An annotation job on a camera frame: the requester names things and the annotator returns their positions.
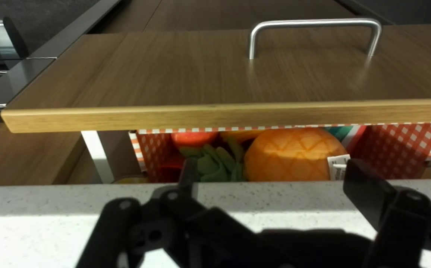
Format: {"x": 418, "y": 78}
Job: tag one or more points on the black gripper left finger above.
{"x": 141, "y": 233}

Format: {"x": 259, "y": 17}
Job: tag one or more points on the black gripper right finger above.
{"x": 403, "y": 229}

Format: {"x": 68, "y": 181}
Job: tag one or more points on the wooden kitchen drawer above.
{"x": 150, "y": 80}

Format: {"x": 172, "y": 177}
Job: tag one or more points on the red checkered basket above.
{"x": 403, "y": 150}

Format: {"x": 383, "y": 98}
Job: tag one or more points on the green plush toy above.
{"x": 215, "y": 165}

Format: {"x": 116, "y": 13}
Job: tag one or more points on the toy watermelon slice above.
{"x": 347, "y": 135}

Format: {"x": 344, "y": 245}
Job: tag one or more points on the big orange toy fruit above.
{"x": 290, "y": 157}

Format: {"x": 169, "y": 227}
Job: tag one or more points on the black built-in oven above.
{"x": 41, "y": 20}

